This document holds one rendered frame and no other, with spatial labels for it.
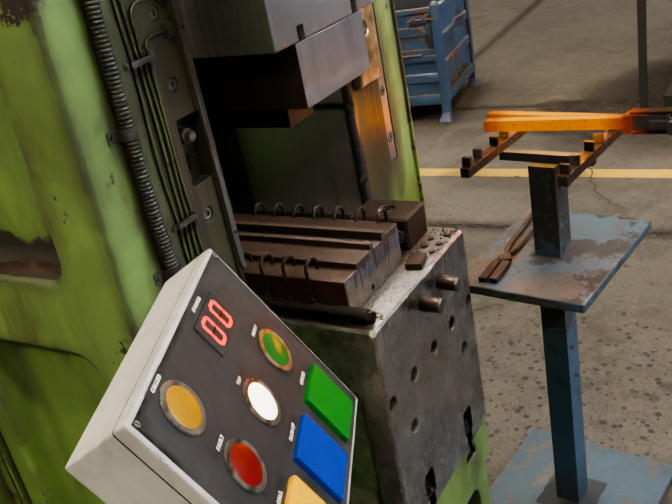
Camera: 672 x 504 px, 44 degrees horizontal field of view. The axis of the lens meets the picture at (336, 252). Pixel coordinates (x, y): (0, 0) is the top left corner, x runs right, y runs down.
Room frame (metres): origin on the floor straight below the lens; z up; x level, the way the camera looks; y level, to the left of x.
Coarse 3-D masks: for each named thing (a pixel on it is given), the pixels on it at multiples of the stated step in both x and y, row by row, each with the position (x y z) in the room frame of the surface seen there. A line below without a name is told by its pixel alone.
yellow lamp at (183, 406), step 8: (168, 392) 0.65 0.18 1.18; (176, 392) 0.65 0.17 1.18; (184, 392) 0.66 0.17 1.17; (168, 400) 0.64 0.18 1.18; (176, 400) 0.64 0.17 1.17; (184, 400) 0.65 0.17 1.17; (192, 400) 0.66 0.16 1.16; (176, 408) 0.63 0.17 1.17; (184, 408) 0.64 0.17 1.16; (192, 408) 0.65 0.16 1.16; (176, 416) 0.63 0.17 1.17; (184, 416) 0.63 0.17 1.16; (192, 416) 0.64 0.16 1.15; (200, 416) 0.65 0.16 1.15; (184, 424) 0.62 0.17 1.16; (192, 424) 0.63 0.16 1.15
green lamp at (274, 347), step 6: (264, 336) 0.84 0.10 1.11; (270, 336) 0.85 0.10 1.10; (264, 342) 0.83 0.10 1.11; (270, 342) 0.84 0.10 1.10; (276, 342) 0.84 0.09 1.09; (270, 348) 0.83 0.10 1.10; (276, 348) 0.83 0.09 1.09; (282, 348) 0.84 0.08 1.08; (270, 354) 0.82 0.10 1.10; (276, 354) 0.82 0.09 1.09; (282, 354) 0.83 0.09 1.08; (276, 360) 0.82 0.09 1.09; (282, 360) 0.82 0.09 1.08; (288, 360) 0.84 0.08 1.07
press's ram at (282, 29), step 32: (192, 0) 1.20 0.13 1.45; (224, 0) 1.17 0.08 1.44; (256, 0) 1.14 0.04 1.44; (288, 0) 1.18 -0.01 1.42; (320, 0) 1.25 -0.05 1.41; (352, 0) 1.34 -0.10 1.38; (192, 32) 1.21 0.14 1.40; (224, 32) 1.18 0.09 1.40; (256, 32) 1.15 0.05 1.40; (288, 32) 1.17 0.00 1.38
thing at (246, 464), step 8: (232, 448) 0.64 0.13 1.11; (240, 448) 0.65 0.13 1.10; (248, 448) 0.66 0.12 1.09; (232, 456) 0.63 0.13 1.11; (240, 456) 0.64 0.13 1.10; (248, 456) 0.65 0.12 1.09; (256, 456) 0.66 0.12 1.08; (232, 464) 0.62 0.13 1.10; (240, 464) 0.63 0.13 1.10; (248, 464) 0.64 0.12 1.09; (256, 464) 0.65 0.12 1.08; (240, 472) 0.62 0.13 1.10; (248, 472) 0.63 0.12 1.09; (256, 472) 0.64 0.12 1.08; (248, 480) 0.62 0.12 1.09; (256, 480) 0.63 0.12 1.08
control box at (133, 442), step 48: (192, 288) 0.82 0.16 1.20; (240, 288) 0.89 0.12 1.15; (144, 336) 0.77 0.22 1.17; (192, 336) 0.74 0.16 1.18; (240, 336) 0.81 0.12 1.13; (288, 336) 0.88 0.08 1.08; (144, 384) 0.64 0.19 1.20; (192, 384) 0.68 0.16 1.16; (240, 384) 0.74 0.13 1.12; (288, 384) 0.80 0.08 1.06; (336, 384) 0.88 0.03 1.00; (96, 432) 0.61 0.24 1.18; (144, 432) 0.59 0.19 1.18; (192, 432) 0.62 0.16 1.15; (240, 432) 0.67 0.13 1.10; (288, 432) 0.73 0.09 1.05; (96, 480) 0.59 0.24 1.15; (144, 480) 0.58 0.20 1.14; (192, 480) 0.58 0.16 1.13; (240, 480) 0.61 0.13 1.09; (288, 480) 0.66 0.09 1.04
